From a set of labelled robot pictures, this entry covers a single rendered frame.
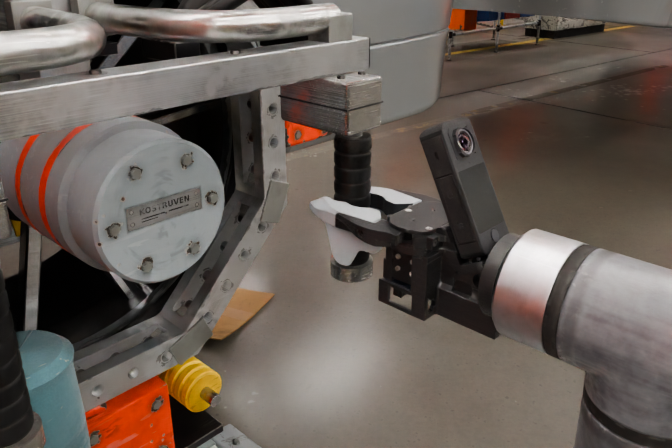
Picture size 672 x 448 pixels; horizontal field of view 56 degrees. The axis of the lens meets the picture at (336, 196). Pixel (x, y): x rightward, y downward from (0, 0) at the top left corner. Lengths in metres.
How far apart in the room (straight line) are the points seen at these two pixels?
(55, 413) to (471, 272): 0.37
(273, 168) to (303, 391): 0.97
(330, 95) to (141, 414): 0.45
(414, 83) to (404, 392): 0.82
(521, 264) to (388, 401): 1.21
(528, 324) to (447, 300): 0.09
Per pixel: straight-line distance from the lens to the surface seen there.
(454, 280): 0.56
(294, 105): 0.62
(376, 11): 1.16
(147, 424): 0.84
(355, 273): 0.64
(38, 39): 0.44
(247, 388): 1.73
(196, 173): 0.57
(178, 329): 0.83
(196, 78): 0.49
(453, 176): 0.52
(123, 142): 0.55
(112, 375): 0.79
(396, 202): 0.61
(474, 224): 0.52
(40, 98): 0.44
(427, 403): 1.68
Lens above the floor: 1.06
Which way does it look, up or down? 21 degrees down
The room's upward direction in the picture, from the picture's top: straight up
